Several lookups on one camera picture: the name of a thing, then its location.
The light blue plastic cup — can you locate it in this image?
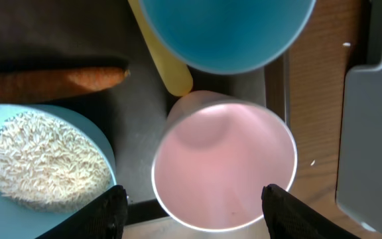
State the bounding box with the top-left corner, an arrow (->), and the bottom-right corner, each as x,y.
139,0 -> 316,74

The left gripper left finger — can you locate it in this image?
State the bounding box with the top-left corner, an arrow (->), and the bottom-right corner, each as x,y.
38,185 -> 128,239

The dark brown serving tray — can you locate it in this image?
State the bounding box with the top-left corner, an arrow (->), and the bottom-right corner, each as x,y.
0,0 -> 291,226

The yellow plastic spoon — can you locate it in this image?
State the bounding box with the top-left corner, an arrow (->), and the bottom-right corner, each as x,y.
128,0 -> 193,97

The white rice grains pile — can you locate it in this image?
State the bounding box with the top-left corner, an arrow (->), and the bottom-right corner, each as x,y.
0,112 -> 111,212

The light blue bowl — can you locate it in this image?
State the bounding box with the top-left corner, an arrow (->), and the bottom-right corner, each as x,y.
0,104 -> 117,238

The pink plastic cup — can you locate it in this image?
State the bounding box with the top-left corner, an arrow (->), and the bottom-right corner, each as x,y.
151,90 -> 298,232

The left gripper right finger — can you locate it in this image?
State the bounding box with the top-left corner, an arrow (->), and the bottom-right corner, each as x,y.
261,184 -> 358,239

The orange carrot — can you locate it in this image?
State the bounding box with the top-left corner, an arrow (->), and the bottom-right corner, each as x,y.
0,67 -> 129,104

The grey dishwasher rack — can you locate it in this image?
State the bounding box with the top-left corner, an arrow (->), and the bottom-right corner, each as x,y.
335,0 -> 382,239

